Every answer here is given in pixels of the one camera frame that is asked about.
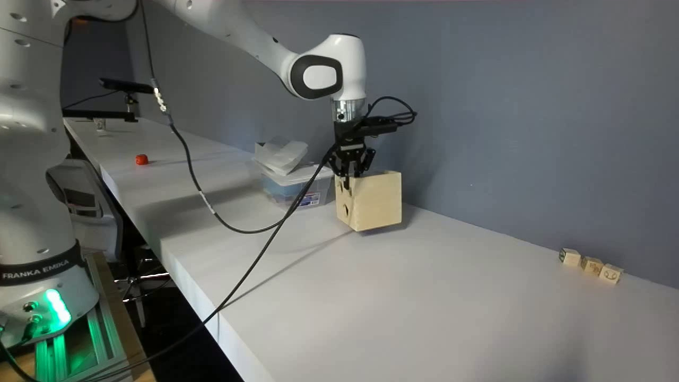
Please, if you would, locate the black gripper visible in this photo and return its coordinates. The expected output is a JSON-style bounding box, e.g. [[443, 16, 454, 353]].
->
[[330, 117, 377, 178]]

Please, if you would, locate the wooden shape sorter toy box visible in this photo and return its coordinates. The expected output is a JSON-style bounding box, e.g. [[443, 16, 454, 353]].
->
[[333, 168, 406, 233]]

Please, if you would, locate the clear plastic storage container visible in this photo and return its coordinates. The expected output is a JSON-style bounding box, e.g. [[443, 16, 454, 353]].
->
[[260, 158, 340, 212]]

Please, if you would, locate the small wooden cube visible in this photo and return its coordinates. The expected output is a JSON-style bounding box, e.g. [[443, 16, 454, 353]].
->
[[581, 254, 606, 277], [560, 247, 584, 270], [599, 261, 626, 287]]

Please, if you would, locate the aluminium robot mounting plate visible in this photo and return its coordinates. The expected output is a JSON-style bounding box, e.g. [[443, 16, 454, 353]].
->
[[27, 303, 136, 382]]

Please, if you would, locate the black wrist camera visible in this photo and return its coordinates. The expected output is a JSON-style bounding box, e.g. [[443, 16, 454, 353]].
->
[[363, 111, 418, 137]]

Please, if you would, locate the black camera on stand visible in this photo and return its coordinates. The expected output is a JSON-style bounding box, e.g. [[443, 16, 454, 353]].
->
[[61, 75, 159, 126]]

